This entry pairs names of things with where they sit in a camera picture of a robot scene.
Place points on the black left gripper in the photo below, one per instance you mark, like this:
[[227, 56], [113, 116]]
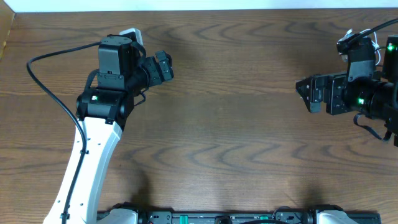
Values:
[[163, 66]]

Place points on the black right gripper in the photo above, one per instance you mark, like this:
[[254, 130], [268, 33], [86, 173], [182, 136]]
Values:
[[335, 84]]

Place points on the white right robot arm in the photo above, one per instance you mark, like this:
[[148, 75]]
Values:
[[390, 109]]

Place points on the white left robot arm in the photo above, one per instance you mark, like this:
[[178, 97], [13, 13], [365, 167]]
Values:
[[125, 72]]

